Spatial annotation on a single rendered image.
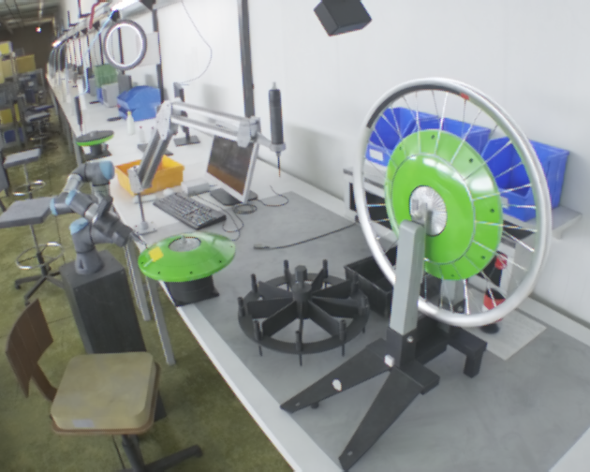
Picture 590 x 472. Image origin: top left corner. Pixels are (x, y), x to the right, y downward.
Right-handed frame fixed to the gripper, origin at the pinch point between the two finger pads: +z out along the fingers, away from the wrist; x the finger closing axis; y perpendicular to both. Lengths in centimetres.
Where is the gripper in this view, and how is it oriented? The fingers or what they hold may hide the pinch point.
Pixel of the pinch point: (146, 244)
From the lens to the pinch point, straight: 158.9
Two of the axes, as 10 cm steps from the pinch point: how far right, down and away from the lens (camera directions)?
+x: -1.9, 4.0, -8.9
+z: 8.3, 5.5, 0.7
